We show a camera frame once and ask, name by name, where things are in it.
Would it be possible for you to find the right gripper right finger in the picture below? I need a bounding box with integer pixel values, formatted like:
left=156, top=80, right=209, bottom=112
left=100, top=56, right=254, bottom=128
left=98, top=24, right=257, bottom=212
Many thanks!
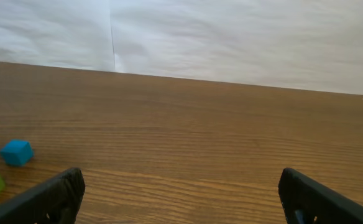
left=278, top=167, right=363, bottom=224

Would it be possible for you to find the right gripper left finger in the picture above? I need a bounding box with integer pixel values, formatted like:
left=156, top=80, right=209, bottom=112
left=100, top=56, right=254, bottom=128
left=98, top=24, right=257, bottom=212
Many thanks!
left=0, top=167, right=86, bottom=224

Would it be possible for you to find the blue cube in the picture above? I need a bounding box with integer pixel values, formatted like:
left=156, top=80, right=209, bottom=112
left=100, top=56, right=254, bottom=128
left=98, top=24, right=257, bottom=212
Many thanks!
left=0, top=139, right=35, bottom=167

